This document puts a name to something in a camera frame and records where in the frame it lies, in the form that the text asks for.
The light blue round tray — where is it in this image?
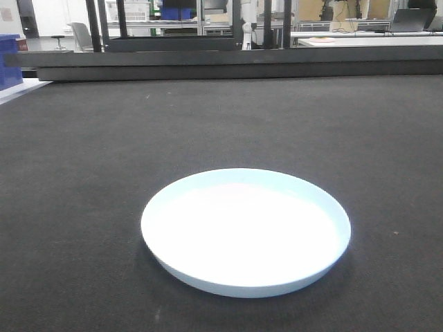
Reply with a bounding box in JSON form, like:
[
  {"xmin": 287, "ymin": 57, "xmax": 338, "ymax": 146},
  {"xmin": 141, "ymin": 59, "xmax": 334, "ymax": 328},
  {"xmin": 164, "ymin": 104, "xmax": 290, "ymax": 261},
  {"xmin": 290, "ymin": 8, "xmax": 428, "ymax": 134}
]
[{"xmin": 141, "ymin": 168, "xmax": 352, "ymax": 298}]

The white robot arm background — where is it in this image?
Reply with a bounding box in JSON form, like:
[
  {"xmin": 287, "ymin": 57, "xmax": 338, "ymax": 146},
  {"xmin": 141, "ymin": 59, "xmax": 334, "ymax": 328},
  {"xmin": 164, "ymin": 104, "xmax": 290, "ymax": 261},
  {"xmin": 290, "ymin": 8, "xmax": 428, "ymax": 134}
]
[{"xmin": 240, "ymin": 0, "xmax": 257, "ymax": 50}]

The blue bin on background shelf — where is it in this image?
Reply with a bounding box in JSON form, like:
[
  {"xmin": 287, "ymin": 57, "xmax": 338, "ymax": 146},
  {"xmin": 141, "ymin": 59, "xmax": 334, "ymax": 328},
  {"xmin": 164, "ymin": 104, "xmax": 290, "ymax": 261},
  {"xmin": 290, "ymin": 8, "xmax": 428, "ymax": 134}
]
[{"xmin": 161, "ymin": 7, "xmax": 192, "ymax": 21}]

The grey office chair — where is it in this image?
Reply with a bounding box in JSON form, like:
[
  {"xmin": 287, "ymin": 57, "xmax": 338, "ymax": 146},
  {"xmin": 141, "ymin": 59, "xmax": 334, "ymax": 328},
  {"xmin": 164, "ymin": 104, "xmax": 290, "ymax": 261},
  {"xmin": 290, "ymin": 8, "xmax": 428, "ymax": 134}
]
[{"xmin": 69, "ymin": 22, "xmax": 93, "ymax": 53}]

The black round stool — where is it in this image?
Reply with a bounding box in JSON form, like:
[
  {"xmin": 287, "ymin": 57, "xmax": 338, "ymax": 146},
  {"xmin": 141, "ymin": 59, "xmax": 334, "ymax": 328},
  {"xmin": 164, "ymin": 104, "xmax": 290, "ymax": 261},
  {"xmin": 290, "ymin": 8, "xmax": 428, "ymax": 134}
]
[{"xmin": 51, "ymin": 35, "xmax": 67, "ymax": 51}]

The lower black foam board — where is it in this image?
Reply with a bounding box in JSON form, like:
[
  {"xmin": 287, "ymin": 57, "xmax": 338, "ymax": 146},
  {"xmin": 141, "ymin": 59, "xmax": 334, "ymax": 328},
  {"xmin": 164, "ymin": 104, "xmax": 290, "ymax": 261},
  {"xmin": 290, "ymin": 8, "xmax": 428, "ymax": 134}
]
[{"xmin": 37, "ymin": 60, "xmax": 442, "ymax": 82}]

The black foam board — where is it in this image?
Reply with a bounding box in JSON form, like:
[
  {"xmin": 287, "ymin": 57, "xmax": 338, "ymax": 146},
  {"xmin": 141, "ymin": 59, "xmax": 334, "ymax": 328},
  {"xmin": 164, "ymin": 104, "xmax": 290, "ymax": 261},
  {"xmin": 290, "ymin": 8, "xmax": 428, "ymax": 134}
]
[
  {"xmin": 37, "ymin": 60, "xmax": 442, "ymax": 82},
  {"xmin": 3, "ymin": 46, "xmax": 442, "ymax": 68}
]

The white background table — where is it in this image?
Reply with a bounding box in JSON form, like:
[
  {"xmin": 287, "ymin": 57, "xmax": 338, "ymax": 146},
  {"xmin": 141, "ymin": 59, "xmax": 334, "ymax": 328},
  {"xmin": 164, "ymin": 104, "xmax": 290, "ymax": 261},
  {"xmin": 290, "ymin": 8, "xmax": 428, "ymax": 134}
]
[{"xmin": 290, "ymin": 31, "xmax": 442, "ymax": 48}]

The blue plastic crate far left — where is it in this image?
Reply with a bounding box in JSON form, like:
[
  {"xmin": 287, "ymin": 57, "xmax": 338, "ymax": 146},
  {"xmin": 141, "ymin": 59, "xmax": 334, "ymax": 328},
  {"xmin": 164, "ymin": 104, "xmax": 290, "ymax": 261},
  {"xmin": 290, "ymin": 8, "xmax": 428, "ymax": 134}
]
[{"xmin": 0, "ymin": 33, "xmax": 24, "ymax": 92}]

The upper black foam board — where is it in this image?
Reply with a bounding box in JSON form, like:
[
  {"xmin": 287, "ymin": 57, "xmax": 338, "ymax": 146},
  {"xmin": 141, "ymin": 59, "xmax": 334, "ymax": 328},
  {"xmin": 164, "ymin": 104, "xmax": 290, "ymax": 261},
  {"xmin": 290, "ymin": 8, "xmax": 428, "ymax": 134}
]
[{"xmin": 3, "ymin": 46, "xmax": 442, "ymax": 68}]

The black laptop on table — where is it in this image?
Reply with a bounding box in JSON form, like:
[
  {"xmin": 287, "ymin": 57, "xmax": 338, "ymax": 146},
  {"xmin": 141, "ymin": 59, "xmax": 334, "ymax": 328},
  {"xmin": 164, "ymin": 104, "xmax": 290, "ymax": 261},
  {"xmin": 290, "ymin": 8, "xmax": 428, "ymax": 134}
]
[{"xmin": 387, "ymin": 8, "xmax": 436, "ymax": 33}]

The black metal frame rack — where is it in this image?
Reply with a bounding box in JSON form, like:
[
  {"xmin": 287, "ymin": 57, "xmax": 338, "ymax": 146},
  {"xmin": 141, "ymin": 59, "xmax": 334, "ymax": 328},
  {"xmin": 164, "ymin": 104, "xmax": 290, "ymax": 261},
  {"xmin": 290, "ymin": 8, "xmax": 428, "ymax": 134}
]
[{"xmin": 87, "ymin": 1, "xmax": 293, "ymax": 53}]

